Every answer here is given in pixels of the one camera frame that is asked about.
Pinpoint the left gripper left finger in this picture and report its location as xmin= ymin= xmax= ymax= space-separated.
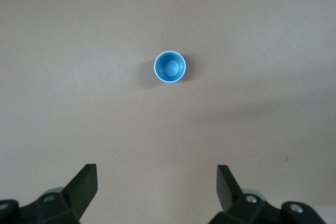
xmin=0 ymin=164 xmax=99 ymax=224

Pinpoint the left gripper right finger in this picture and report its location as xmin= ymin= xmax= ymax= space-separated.
xmin=209 ymin=164 xmax=327 ymax=224

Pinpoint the blue plastic cup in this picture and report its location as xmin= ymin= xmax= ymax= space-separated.
xmin=153 ymin=50 xmax=187 ymax=83

